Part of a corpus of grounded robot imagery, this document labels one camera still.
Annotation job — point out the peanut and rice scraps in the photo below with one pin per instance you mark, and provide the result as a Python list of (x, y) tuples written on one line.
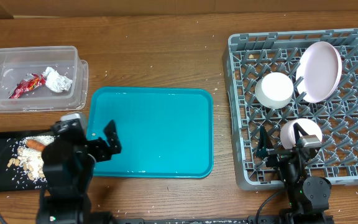
[(27, 164)]

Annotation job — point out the black plastic tray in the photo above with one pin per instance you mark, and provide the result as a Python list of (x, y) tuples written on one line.
[(6, 139)]

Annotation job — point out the red snack wrapper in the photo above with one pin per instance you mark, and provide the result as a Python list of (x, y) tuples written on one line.
[(28, 83)]

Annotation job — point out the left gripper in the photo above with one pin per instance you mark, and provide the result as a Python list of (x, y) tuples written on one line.
[(103, 154)]

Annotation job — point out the small white plate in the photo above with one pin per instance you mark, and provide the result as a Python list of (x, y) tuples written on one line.
[(287, 134)]

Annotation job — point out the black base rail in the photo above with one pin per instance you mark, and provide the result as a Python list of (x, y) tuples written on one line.
[(263, 219)]

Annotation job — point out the grey dishwasher rack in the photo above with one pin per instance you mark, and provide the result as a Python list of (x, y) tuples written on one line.
[(249, 57)]

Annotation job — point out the orange carrot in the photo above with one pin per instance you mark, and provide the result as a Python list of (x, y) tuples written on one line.
[(35, 145)]

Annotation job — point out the white tissue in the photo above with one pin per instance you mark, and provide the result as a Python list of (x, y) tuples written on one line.
[(56, 82)]

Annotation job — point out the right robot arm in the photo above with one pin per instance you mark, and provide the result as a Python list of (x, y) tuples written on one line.
[(308, 196)]

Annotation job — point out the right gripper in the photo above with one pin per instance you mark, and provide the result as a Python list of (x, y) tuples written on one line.
[(265, 145)]

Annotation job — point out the teal plastic serving tray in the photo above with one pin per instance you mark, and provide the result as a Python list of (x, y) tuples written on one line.
[(164, 132)]

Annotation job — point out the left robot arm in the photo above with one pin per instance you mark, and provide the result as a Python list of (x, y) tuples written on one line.
[(68, 167)]

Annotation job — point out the pale green bowl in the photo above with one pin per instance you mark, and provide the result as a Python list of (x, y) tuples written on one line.
[(274, 90)]

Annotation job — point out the large pink plate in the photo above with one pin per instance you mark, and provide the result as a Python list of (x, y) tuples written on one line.
[(319, 72)]

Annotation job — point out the clear plastic bin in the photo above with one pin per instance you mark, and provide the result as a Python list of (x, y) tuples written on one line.
[(18, 63)]

